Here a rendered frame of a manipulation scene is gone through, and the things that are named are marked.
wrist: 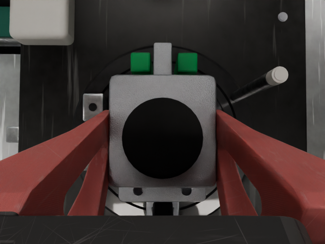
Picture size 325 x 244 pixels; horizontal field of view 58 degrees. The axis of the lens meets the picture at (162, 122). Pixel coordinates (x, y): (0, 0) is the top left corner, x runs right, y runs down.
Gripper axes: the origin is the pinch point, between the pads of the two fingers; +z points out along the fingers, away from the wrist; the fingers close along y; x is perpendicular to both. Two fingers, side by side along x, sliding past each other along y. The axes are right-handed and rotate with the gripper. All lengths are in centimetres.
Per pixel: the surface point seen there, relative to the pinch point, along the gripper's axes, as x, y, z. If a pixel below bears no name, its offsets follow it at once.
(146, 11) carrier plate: -0.8, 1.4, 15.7
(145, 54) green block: -0.7, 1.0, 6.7
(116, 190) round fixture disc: 9.6, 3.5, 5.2
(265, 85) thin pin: -0.2, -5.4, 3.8
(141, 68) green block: 0.0, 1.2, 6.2
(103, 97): 3.2, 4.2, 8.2
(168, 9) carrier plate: -0.9, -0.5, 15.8
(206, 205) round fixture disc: 10.3, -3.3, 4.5
